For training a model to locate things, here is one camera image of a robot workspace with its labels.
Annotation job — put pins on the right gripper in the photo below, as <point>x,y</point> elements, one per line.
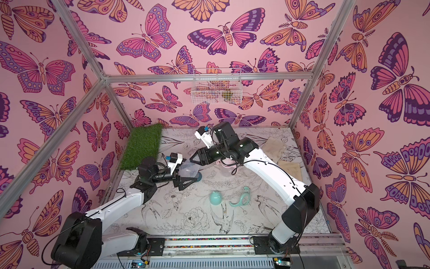
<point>205,156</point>

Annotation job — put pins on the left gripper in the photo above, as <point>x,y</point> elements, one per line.
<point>177,182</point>

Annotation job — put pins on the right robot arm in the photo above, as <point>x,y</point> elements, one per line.
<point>303,201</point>

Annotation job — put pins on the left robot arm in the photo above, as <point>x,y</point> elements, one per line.
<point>82,241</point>

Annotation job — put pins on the mint bottle cap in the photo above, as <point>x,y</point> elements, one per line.
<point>215,198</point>

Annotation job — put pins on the green artificial grass mat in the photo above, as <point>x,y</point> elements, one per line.
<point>143,142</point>

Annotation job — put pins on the beige glove green fingers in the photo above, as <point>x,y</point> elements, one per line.
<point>273,149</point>

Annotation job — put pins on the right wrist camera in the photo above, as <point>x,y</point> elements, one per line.
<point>203,134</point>

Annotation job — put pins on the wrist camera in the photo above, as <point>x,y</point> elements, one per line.
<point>203,134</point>
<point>173,163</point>

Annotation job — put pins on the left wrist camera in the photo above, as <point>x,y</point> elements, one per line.
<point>173,163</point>

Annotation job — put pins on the white wire basket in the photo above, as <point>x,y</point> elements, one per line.
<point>217,86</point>

